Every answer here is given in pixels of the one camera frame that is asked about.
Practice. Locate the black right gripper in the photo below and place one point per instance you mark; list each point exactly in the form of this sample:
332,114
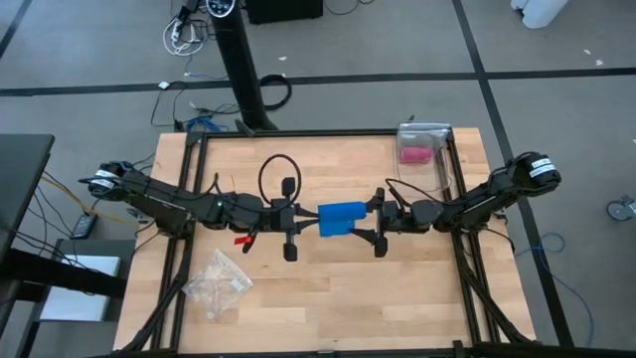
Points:
397,217

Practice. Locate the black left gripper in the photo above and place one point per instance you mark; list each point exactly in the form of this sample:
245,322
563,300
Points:
289,219

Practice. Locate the blue elastic bandage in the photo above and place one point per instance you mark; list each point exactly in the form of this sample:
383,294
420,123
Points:
340,219

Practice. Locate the clear plastic bag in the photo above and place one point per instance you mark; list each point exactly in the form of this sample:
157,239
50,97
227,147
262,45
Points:
218,283

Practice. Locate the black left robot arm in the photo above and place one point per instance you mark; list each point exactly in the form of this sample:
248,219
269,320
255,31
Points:
164,201

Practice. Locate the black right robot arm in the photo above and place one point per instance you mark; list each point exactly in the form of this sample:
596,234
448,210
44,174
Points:
477,201

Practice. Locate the pink bandage roll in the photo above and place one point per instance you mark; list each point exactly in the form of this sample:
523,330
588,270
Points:
416,155

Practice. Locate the red tag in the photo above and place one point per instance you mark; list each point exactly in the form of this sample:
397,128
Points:
242,240

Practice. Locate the zip bag with bandages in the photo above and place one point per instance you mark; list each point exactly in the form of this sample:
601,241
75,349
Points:
422,134

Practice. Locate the black tower fan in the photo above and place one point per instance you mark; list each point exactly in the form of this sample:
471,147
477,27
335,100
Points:
241,64

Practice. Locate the black box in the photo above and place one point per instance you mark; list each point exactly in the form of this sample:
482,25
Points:
283,10

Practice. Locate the black power adapter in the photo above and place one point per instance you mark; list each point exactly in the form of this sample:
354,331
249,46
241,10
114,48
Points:
84,226

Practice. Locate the grey caster wheel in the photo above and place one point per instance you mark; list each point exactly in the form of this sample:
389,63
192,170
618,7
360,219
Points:
618,210

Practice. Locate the white plastic object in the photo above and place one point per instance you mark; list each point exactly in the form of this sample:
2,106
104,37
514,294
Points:
541,12

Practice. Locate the black desk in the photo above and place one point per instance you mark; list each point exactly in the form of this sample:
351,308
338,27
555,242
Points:
22,169

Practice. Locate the black aluminium table frame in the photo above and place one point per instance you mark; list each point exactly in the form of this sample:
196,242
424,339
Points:
318,133

